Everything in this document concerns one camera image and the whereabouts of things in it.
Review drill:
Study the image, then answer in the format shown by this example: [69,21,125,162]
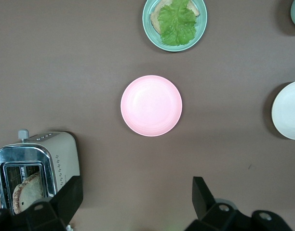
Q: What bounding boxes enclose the bread slice in toaster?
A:
[12,171,45,215]

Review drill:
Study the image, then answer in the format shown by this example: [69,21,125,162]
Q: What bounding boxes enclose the green lettuce leaf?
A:
[158,0,198,47]

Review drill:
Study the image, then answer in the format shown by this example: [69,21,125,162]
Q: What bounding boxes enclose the green plate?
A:
[142,0,208,52]

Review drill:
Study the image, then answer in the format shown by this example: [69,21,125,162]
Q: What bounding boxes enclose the pink shallow plate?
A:
[121,75,183,137]

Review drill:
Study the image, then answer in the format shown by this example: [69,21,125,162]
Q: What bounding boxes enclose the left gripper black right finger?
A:
[185,177,293,231]

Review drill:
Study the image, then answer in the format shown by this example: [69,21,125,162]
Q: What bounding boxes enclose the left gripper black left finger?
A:
[0,176,84,231]

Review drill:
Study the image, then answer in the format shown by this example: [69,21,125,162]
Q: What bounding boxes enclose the beige and chrome toaster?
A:
[0,129,81,216]

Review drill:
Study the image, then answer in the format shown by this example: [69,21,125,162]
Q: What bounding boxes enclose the toasted bread slice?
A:
[150,0,201,34]

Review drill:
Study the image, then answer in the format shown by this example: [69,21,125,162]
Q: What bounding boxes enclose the beige shallow plate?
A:
[271,80,295,141]

